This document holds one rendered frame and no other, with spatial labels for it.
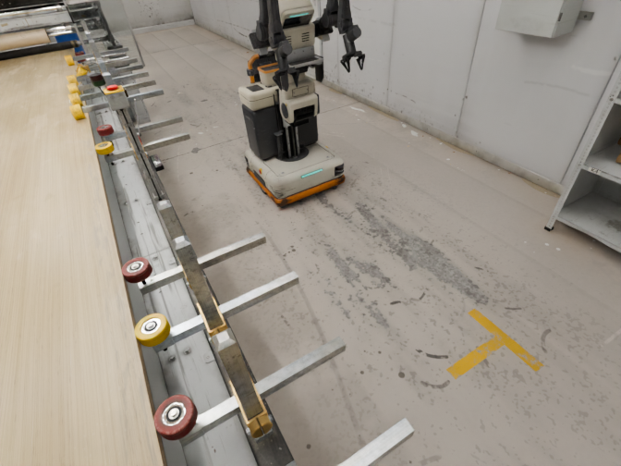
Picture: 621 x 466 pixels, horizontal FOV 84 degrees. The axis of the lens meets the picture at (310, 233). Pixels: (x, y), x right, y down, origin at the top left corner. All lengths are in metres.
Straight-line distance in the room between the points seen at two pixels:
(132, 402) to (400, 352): 1.33
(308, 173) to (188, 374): 1.83
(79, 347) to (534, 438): 1.69
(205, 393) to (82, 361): 0.35
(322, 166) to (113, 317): 2.01
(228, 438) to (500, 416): 1.21
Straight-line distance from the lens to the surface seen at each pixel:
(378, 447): 0.83
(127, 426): 0.89
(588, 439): 1.99
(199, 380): 1.20
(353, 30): 2.23
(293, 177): 2.63
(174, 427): 0.84
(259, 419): 0.87
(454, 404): 1.84
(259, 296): 1.03
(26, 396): 1.06
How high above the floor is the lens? 1.63
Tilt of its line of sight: 41 degrees down
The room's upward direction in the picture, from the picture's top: 5 degrees counter-clockwise
